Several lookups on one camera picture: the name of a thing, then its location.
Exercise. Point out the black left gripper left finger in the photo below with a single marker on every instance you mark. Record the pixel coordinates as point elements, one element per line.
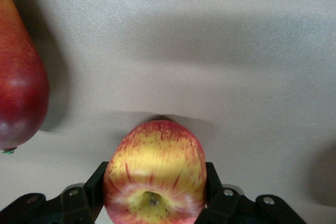
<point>81,197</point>

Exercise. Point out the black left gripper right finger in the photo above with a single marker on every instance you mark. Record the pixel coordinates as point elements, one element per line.
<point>223,203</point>

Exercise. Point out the red yellow apple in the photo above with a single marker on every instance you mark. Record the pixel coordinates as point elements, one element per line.
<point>155,176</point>

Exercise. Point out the red orange mango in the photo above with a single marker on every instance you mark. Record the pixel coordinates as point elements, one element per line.
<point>18,77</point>

